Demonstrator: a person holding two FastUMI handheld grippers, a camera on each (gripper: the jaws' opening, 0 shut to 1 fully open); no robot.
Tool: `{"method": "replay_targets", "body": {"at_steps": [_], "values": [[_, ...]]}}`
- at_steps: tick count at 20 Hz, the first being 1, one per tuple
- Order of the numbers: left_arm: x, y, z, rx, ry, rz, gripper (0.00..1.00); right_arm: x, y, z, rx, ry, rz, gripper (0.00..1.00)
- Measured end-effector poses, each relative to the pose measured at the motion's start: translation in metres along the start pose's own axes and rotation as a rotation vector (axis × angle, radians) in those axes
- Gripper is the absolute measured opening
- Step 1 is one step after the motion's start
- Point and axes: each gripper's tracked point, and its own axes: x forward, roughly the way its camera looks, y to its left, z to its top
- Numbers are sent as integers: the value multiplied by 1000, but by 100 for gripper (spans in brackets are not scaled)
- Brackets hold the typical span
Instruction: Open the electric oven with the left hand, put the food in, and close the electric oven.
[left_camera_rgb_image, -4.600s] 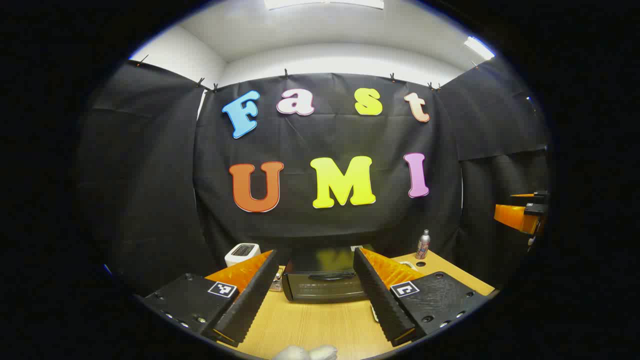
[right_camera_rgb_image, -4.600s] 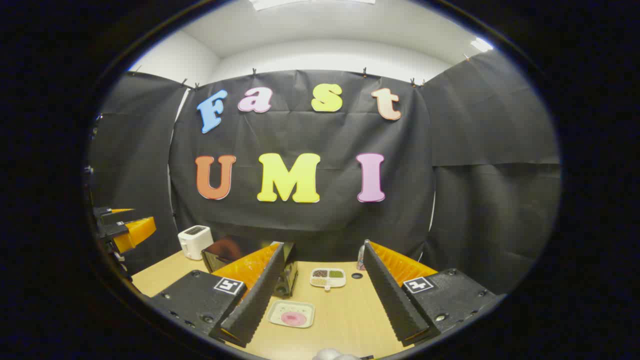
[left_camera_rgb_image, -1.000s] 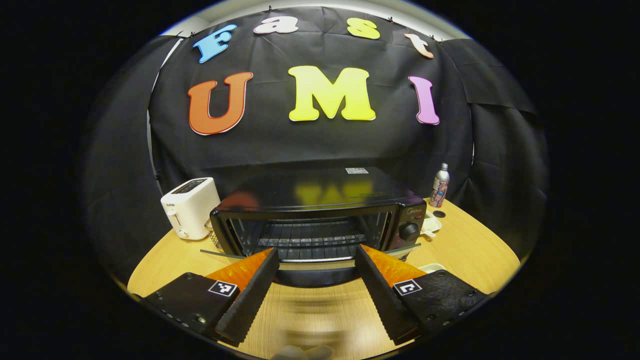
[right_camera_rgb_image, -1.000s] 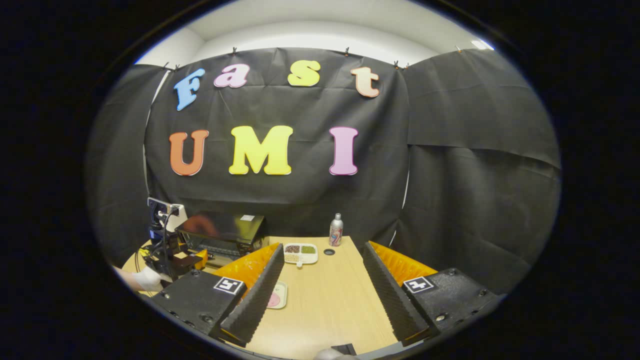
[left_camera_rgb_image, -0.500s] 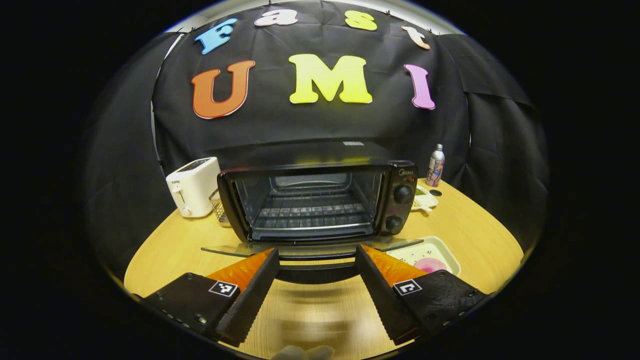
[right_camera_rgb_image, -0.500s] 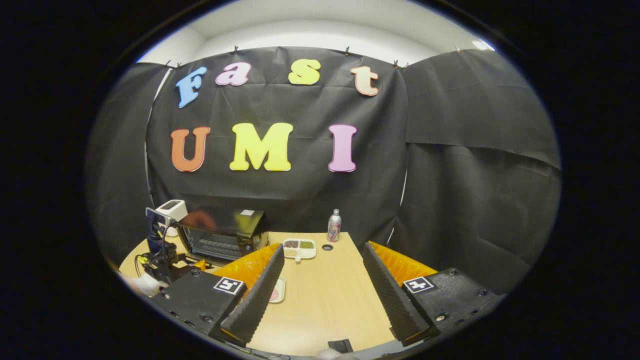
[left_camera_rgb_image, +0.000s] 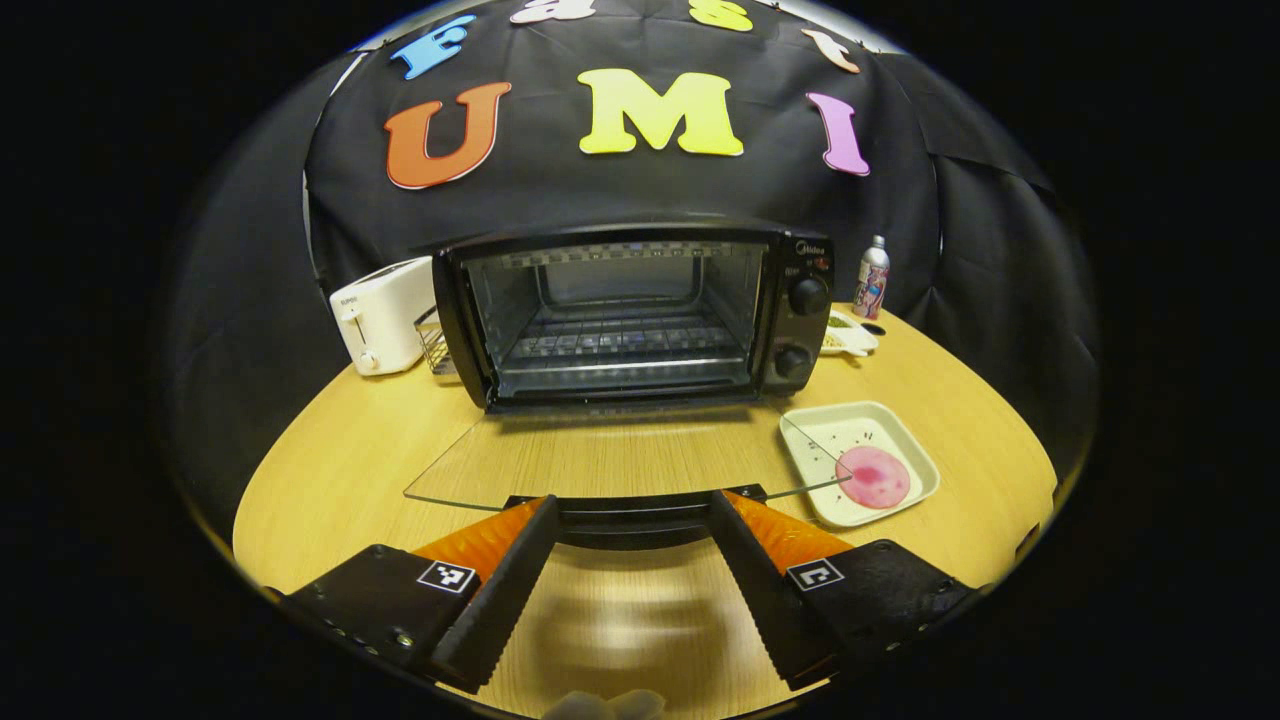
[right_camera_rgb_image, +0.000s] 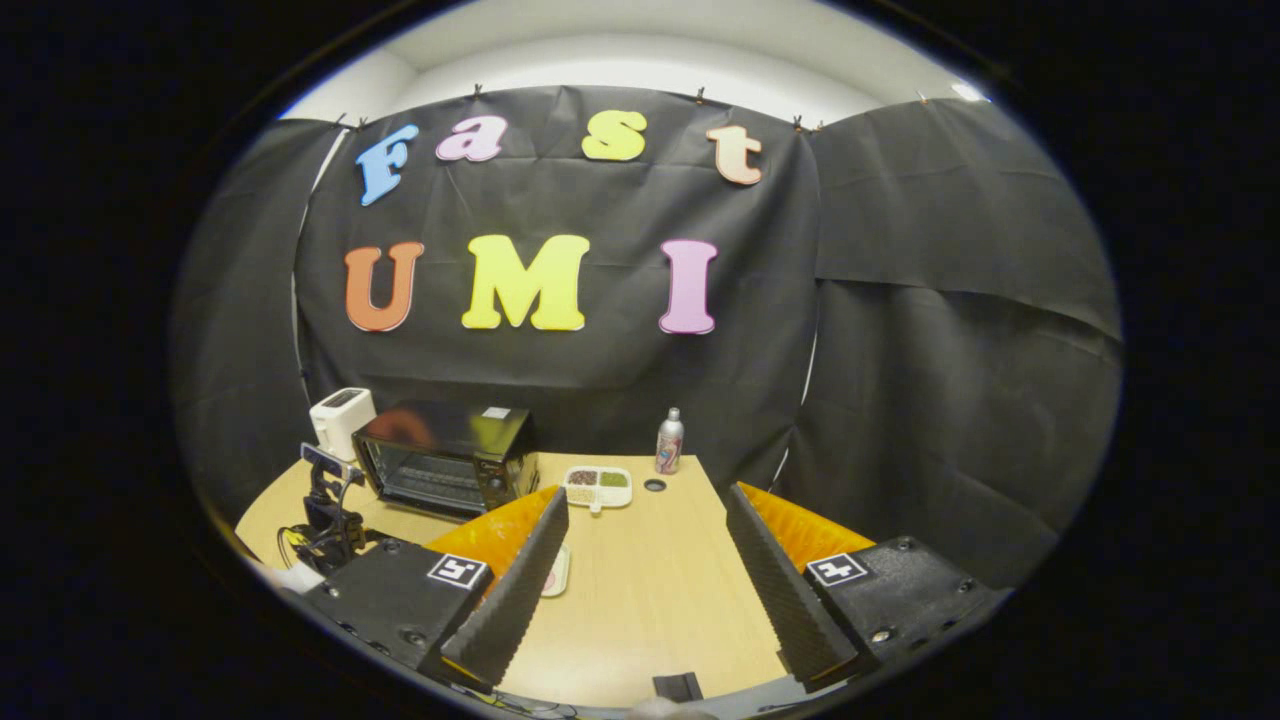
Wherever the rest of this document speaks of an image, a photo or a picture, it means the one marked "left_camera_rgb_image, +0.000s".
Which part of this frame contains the metal wire rack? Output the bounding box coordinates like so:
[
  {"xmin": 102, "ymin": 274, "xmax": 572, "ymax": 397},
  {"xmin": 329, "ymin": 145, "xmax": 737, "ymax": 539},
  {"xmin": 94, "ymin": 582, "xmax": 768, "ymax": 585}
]
[{"xmin": 414, "ymin": 305, "xmax": 459, "ymax": 378}]

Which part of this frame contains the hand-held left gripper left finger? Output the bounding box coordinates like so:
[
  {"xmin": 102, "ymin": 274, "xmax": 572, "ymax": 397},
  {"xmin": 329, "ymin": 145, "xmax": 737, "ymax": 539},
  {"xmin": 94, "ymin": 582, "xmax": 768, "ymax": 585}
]
[{"xmin": 280, "ymin": 494, "xmax": 561, "ymax": 695}]

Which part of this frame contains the white square plate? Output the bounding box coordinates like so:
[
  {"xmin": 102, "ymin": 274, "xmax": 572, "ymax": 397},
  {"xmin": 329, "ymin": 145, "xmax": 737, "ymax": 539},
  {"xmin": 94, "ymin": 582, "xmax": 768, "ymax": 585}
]
[{"xmin": 779, "ymin": 401, "xmax": 941, "ymax": 530}]

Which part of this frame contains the silver drink bottle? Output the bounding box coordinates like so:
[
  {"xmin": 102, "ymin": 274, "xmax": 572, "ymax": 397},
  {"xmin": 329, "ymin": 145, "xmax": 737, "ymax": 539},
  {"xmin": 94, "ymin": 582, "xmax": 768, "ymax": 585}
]
[{"xmin": 853, "ymin": 235, "xmax": 891, "ymax": 321}]

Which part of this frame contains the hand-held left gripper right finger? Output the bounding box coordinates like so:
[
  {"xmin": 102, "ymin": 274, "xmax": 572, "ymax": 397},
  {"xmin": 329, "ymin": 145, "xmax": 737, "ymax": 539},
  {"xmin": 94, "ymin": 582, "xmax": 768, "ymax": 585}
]
[{"xmin": 706, "ymin": 489, "xmax": 976, "ymax": 693}]

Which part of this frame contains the black electric oven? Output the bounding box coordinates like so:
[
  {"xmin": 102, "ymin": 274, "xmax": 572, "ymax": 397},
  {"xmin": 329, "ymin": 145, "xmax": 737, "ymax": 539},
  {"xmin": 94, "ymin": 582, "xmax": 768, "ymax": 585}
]
[{"xmin": 403, "ymin": 222, "xmax": 854, "ymax": 551}]

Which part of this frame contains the white toaster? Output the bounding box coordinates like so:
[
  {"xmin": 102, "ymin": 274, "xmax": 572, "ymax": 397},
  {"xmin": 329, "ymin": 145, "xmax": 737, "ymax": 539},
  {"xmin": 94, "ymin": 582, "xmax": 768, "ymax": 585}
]
[{"xmin": 329, "ymin": 256, "xmax": 441, "ymax": 377}]

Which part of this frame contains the white divided dish with grains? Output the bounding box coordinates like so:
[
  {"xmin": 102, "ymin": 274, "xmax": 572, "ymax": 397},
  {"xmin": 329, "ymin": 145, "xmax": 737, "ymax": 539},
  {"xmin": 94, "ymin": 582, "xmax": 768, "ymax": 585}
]
[{"xmin": 822, "ymin": 308, "xmax": 881, "ymax": 358}]

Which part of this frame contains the pink round food slice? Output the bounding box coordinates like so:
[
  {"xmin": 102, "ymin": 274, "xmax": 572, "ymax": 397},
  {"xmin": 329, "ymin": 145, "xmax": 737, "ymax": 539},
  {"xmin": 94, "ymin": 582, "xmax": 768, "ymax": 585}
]
[{"xmin": 835, "ymin": 445, "xmax": 912, "ymax": 511}]

